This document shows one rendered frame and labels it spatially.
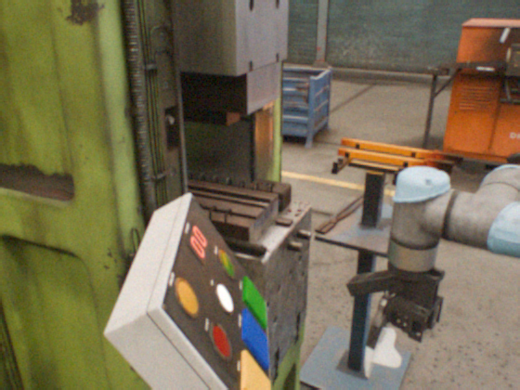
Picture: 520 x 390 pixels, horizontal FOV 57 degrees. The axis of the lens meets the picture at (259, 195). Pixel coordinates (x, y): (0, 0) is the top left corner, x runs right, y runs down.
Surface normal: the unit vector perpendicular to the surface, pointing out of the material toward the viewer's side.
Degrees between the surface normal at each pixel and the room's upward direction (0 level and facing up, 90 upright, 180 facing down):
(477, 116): 90
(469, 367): 0
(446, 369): 0
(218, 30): 90
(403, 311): 90
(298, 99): 89
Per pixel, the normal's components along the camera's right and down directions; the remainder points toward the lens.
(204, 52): -0.41, 0.37
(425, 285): -0.68, 0.29
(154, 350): 0.02, 0.40
